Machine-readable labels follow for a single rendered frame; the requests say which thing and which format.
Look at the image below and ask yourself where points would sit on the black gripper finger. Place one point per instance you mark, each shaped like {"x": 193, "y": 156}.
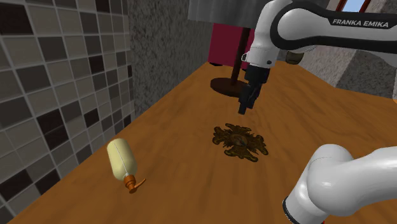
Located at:
{"x": 243, "y": 102}
{"x": 253, "y": 99}

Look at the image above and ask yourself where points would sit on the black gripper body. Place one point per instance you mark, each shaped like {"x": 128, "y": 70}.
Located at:
{"x": 256, "y": 76}

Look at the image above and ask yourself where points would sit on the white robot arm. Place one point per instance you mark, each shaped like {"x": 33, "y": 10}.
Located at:
{"x": 338, "y": 183}

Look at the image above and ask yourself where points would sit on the grey shade brown table lamp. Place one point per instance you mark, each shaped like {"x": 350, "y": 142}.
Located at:
{"x": 228, "y": 86}

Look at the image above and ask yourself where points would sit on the brown ornate flat ornament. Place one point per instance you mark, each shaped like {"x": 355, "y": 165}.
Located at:
{"x": 239, "y": 142}

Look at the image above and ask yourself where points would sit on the small brown round pot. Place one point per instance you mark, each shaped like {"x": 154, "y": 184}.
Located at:
{"x": 294, "y": 57}

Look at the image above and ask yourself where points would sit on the dark red cabinet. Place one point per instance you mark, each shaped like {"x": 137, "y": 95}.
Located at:
{"x": 225, "y": 46}

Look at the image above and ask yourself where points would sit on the red framed window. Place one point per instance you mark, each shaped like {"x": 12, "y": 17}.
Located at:
{"x": 353, "y": 5}

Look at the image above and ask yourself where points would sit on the cream pump bottle orange nozzle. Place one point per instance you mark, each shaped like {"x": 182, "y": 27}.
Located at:
{"x": 122, "y": 159}

